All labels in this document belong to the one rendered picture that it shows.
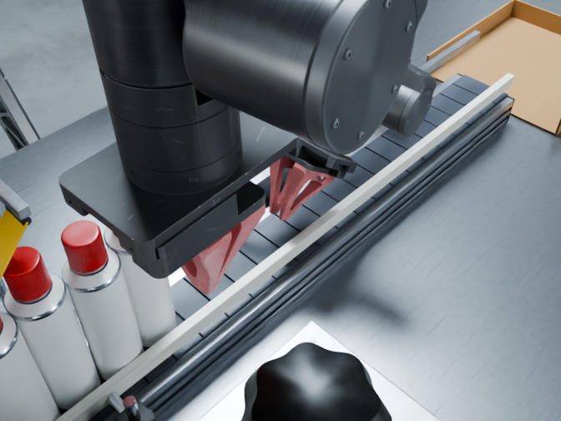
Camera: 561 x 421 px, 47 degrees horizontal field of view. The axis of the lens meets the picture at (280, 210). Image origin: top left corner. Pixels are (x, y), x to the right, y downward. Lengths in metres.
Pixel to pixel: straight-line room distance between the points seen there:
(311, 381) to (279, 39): 0.20
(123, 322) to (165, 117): 0.39
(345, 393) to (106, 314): 0.32
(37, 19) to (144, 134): 3.05
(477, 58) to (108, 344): 0.89
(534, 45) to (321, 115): 1.18
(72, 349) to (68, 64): 2.37
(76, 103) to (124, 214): 2.40
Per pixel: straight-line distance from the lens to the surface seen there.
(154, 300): 0.66
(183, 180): 0.28
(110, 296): 0.60
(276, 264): 0.75
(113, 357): 0.67
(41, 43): 3.12
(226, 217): 0.30
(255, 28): 0.20
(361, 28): 0.20
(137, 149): 0.28
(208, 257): 0.31
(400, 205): 0.93
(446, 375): 0.78
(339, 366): 0.36
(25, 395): 0.62
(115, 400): 0.67
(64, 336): 0.61
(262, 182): 0.78
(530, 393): 0.80
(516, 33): 1.40
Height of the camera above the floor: 1.48
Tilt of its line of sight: 45 degrees down
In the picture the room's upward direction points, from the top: straight up
